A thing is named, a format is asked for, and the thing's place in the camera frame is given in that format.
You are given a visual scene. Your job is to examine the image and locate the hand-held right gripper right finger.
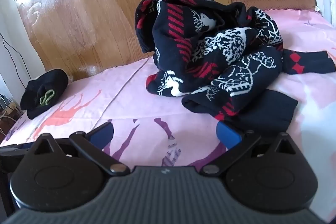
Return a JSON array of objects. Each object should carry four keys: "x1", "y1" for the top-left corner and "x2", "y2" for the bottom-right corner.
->
[{"x1": 202, "y1": 121, "x2": 298, "y2": 177}]

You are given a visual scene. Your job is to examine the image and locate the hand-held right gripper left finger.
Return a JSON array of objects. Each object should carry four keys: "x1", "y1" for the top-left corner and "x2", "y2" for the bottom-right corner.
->
[{"x1": 34, "y1": 122, "x2": 130, "y2": 176}]

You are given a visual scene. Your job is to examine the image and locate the navy red white patterned sweater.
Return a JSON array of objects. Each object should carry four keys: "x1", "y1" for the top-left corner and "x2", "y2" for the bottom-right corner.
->
[{"x1": 135, "y1": 0, "x2": 336, "y2": 130}]

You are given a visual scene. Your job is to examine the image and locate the pink printed bed sheet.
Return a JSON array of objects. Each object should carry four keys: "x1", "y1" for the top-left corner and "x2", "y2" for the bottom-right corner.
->
[{"x1": 0, "y1": 7, "x2": 336, "y2": 169}]

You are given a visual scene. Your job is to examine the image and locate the black garment with green trim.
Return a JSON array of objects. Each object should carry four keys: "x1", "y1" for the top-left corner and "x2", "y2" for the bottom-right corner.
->
[{"x1": 20, "y1": 69, "x2": 69, "y2": 120}]

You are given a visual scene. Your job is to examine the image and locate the brown bedside furniture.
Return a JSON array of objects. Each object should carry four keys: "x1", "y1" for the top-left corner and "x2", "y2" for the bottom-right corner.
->
[{"x1": 0, "y1": 93, "x2": 23, "y2": 139}]

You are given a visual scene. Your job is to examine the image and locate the wooden headboard panel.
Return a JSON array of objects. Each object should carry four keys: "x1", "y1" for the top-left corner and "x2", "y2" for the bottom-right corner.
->
[{"x1": 13, "y1": 0, "x2": 232, "y2": 83}]

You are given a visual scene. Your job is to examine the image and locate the black cable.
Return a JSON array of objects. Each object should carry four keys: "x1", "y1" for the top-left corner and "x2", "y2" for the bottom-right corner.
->
[{"x1": 0, "y1": 32, "x2": 30, "y2": 78}]

